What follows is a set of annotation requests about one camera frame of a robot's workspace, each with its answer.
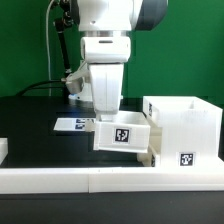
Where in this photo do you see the white drawer tray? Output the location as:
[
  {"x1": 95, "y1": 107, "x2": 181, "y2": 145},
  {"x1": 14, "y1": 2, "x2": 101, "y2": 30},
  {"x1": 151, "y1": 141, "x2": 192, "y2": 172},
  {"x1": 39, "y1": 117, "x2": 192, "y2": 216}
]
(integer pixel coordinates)
[
  {"x1": 137, "y1": 145, "x2": 161, "y2": 167},
  {"x1": 84, "y1": 111, "x2": 150, "y2": 153}
]

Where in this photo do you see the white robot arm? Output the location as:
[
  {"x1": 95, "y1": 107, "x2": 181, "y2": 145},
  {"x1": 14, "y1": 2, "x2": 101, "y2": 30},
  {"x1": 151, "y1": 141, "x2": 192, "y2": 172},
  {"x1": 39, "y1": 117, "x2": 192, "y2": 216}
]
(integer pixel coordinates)
[{"x1": 69, "y1": 0, "x2": 168, "y2": 117}]

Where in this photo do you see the white left fence block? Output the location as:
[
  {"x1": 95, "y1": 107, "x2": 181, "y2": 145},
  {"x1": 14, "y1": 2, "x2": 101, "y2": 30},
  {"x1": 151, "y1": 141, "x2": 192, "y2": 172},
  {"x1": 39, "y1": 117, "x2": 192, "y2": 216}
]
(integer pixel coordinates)
[{"x1": 0, "y1": 138, "x2": 8, "y2": 165}]

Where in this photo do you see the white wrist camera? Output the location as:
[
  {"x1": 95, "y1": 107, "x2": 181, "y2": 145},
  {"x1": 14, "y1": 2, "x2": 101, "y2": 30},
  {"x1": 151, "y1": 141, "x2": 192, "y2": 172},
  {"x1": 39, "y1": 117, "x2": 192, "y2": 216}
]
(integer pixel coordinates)
[{"x1": 65, "y1": 62, "x2": 89, "y2": 94}]

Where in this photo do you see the fiducial marker sheet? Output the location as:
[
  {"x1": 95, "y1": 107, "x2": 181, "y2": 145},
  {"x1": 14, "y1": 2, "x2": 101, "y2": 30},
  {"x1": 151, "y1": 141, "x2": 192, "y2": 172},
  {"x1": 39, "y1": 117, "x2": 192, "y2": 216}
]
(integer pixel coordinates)
[{"x1": 54, "y1": 118, "x2": 95, "y2": 132}]

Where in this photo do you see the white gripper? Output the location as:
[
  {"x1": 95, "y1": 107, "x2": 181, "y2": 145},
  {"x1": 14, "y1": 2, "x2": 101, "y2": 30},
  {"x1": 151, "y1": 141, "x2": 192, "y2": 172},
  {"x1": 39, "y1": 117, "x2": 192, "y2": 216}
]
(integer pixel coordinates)
[{"x1": 81, "y1": 36, "x2": 131, "y2": 116}]

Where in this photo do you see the white cable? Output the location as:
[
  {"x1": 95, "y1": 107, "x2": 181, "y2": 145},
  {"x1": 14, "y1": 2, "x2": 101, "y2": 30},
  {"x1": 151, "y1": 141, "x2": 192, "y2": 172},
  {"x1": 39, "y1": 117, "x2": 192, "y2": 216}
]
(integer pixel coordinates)
[{"x1": 45, "y1": 0, "x2": 56, "y2": 97}]

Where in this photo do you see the white drawer cabinet box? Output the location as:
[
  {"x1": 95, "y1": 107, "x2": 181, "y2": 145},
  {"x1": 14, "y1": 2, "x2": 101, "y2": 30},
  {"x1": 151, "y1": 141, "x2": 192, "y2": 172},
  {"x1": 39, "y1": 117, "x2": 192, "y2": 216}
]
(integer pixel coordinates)
[{"x1": 143, "y1": 96, "x2": 222, "y2": 169}]

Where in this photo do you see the white front fence rail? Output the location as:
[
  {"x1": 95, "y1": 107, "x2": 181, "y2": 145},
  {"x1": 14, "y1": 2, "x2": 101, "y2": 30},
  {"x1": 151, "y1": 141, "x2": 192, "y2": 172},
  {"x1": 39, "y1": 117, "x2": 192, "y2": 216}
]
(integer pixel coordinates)
[{"x1": 0, "y1": 167, "x2": 224, "y2": 194}]

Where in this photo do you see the black cable bundle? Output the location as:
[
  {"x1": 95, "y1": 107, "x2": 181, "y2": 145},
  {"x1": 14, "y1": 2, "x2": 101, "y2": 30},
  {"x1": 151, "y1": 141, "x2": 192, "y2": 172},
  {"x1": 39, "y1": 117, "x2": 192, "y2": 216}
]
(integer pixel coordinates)
[{"x1": 14, "y1": 79, "x2": 69, "y2": 97}]

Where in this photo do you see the white front drawer tray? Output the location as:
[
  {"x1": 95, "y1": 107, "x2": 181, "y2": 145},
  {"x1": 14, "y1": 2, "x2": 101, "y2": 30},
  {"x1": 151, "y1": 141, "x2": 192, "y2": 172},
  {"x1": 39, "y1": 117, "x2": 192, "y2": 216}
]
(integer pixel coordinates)
[{"x1": 137, "y1": 145, "x2": 161, "y2": 167}]

